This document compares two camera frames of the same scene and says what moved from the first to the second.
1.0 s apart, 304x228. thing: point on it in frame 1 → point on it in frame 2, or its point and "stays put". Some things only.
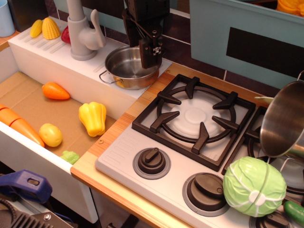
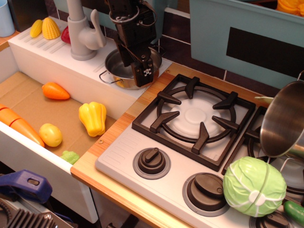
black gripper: (144, 19) → (135, 30)
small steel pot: (125, 64) stays put
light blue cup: (7, 28) stays put
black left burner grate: (196, 118) stays put
